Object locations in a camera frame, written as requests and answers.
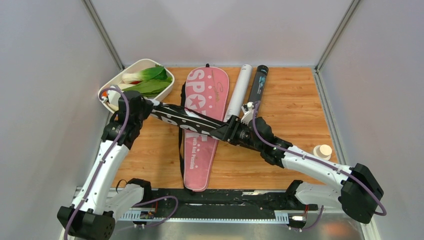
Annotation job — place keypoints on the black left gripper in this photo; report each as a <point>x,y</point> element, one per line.
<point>148,106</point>

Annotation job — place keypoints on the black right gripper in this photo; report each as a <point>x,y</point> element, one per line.
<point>221,132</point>

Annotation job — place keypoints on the white shuttlecock tube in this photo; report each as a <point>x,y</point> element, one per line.
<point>239,92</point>

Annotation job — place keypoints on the black racket cover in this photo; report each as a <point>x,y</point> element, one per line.
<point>184,118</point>

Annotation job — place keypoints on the pink racket cover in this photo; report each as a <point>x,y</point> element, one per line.
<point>205,91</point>

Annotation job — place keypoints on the black shuttlecock tube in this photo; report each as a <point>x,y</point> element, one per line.
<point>258,84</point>

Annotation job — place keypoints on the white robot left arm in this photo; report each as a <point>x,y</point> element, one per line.
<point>91,216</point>

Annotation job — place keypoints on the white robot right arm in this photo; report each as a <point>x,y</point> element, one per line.
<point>352,189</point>

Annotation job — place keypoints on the green leafy vegetable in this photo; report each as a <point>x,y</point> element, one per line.
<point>148,88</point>

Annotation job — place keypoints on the green bok choy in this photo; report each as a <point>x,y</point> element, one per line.
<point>153,73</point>

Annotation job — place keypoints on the white rectangular tray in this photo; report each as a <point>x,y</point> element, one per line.
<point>140,65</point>

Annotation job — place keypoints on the white tube cap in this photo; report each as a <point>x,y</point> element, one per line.
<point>323,151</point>

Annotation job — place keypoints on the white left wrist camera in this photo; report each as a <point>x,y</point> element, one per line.
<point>111,102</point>

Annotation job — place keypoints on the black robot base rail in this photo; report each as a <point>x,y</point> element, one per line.
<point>237,204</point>

